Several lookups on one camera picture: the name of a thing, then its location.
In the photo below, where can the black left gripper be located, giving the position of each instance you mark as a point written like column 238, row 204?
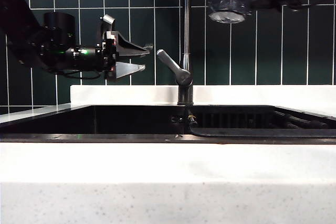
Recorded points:
column 110, row 56

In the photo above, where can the dark metal faucet body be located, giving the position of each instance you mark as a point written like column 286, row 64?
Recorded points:
column 187, row 24

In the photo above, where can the black roll-up drying rack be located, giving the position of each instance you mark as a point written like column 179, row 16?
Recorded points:
column 249, row 132

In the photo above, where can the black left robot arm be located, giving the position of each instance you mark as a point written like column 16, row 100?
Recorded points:
column 52, row 43

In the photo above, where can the black kitchen sink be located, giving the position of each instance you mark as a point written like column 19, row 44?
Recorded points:
column 78, row 121

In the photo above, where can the dark metal kitchen faucet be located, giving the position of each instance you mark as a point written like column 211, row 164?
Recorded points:
column 126, row 95

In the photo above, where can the sink overflow fitting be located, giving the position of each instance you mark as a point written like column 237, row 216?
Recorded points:
column 177, row 119

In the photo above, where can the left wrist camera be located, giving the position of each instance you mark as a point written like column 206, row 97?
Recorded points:
column 107, row 20

